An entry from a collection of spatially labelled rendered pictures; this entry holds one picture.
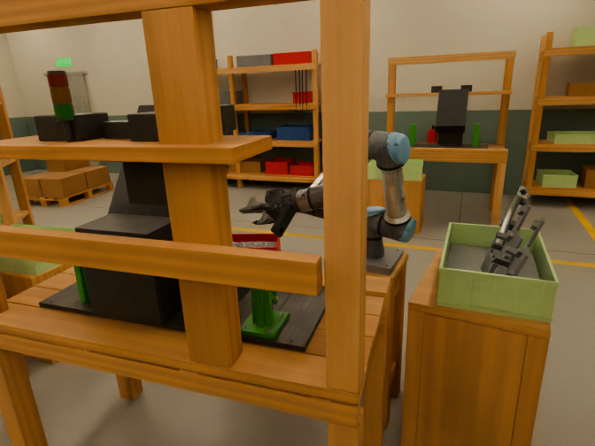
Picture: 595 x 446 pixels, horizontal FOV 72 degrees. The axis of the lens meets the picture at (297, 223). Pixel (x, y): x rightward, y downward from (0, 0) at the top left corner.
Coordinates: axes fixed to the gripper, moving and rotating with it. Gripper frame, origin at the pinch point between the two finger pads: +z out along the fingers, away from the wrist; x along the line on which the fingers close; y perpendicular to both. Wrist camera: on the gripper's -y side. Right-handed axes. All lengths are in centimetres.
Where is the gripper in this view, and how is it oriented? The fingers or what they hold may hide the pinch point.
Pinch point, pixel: (248, 218)
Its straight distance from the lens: 147.0
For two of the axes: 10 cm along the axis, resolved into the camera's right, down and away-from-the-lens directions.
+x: -4.3, -4.5, -7.9
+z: -9.0, 1.9, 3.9
